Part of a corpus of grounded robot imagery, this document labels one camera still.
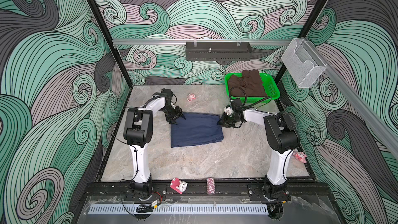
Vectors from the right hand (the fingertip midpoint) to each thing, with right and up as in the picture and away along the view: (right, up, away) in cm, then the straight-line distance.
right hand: (218, 123), depth 97 cm
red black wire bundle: (-38, -36, -26) cm, 59 cm away
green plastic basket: (+41, +27, +15) cm, 51 cm away
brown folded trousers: (+25, +26, +13) cm, 39 cm away
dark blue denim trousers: (-14, -2, -7) cm, 16 cm away
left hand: (-23, +3, -2) cm, 23 cm away
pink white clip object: (-22, -24, -28) cm, 43 cm away
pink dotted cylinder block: (-7, -25, -25) cm, 36 cm away
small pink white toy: (-18, +17, +13) cm, 28 cm away
